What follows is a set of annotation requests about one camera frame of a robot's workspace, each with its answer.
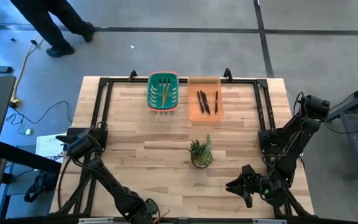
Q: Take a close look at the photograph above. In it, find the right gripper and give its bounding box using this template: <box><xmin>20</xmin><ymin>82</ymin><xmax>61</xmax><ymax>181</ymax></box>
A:
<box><xmin>226</xmin><ymin>164</ymin><xmax>275</xmax><ymax>208</ymax></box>

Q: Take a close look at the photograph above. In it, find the succulent plant in black pot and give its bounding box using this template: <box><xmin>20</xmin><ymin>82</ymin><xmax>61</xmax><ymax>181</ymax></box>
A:
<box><xmin>188</xmin><ymin>134</ymin><xmax>214</xmax><ymax>169</ymax></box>

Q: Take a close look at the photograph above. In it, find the translucent orange plastic tray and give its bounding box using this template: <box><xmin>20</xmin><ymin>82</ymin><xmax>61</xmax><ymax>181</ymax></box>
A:
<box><xmin>187</xmin><ymin>77</ymin><xmax>224</xmax><ymax>122</ymax></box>

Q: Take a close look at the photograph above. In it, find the black bag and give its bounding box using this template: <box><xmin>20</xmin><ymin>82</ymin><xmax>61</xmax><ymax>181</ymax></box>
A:
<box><xmin>24</xmin><ymin>172</ymin><xmax>58</xmax><ymax>203</ymax></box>

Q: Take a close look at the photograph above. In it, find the white paper sheet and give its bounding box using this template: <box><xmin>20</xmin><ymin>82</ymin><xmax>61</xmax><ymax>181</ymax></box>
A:
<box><xmin>35</xmin><ymin>133</ymin><xmax>68</xmax><ymax>163</ymax></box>

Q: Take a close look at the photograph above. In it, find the teal basket with orange rim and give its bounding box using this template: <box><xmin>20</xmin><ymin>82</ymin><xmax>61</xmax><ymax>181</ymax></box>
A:
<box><xmin>147</xmin><ymin>70</ymin><xmax>180</xmax><ymax>112</ymax></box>

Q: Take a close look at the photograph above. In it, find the black desk beam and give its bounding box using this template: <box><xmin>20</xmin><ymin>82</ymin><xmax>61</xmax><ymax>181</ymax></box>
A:
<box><xmin>0</xmin><ymin>141</ymin><xmax>62</xmax><ymax>175</ymax></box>

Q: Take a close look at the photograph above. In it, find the person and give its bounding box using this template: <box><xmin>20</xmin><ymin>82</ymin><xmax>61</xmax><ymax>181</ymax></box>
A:
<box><xmin>9</xmin><ymin>0</ymin><xmax>96</xmax><ymax>58</ymax></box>

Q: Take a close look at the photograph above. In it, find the silver metal bracket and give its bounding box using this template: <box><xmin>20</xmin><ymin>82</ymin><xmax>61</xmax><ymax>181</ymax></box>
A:
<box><xmin>78</xmin><ymin>217</ymin><xmax>115</xmax><ymax>224</ymax></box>
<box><xmin>252</xmin><ymin>218</ymin><xmax>288</xmax><ymax>224</ymax></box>

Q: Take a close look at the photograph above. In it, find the grey metal table frame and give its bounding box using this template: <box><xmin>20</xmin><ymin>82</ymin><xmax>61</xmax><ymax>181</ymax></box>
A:
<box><xmin>323</xmin><ymin>77</ymin><xmax>358</xmax><ymax>183</ymax></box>

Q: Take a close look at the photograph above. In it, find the yellow extension cable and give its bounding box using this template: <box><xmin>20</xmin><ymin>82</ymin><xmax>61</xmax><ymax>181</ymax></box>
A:
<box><xmin>9</xmin><ymin>37</ymin><xmax>45</xmax><ymax>105</ymax></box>

